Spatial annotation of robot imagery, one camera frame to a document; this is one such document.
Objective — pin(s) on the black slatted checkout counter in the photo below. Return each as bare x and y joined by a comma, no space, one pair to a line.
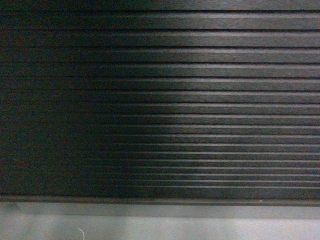
166,108

